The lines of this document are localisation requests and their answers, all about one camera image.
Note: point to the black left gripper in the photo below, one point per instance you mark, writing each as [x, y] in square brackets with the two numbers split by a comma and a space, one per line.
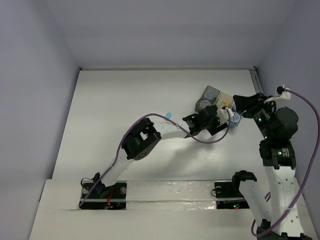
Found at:
[215, 122]

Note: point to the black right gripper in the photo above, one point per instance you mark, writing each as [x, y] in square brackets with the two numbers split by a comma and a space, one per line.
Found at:
[242, 102]

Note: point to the clear jar of paper clips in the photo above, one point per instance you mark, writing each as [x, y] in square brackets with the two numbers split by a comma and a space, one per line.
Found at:
[204, 103]

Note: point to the green highlighter pen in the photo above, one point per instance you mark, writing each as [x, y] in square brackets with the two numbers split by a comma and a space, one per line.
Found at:
[219, 102]

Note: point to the blue highlighter cap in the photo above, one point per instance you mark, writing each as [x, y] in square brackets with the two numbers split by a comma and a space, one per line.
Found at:
[168, 115]

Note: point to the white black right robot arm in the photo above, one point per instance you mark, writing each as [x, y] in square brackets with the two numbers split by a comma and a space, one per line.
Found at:
[275, 215]

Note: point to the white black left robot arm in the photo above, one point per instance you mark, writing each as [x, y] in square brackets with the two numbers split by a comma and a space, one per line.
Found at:
[142, 137]

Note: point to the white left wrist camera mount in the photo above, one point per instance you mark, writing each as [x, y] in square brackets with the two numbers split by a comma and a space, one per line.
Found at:
[225, 115]

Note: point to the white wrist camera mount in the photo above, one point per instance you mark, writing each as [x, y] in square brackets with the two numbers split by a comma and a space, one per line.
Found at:
[225, 115]
[280, 95]

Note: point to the aluminium rail on table edge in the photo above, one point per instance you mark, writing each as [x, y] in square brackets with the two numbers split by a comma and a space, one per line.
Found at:
[255, 80]

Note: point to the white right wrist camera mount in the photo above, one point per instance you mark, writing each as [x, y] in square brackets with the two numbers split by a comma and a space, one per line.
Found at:
[280, 95]

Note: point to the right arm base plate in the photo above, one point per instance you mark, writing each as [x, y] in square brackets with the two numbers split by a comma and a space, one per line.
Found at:
[228, 197]

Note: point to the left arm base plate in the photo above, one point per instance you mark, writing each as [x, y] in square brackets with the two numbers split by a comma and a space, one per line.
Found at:
[110, 198]

